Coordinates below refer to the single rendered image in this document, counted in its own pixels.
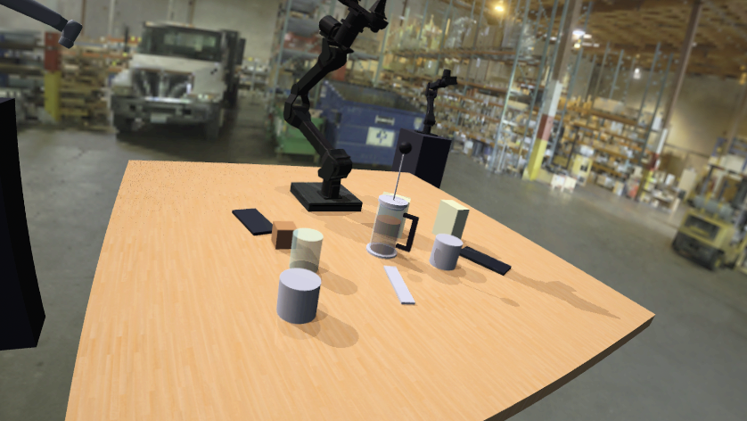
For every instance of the brown cube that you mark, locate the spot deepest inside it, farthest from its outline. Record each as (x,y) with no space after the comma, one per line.
(282,233)

